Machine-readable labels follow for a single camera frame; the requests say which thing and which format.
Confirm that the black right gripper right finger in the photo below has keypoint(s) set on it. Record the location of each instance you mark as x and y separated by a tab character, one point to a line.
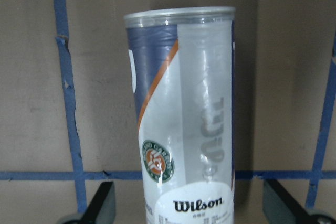
279	206

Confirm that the clear Wilson tennis ball can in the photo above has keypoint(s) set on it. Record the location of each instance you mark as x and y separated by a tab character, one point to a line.
182	64

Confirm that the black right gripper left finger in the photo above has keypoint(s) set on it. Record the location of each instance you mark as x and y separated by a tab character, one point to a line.
102	208

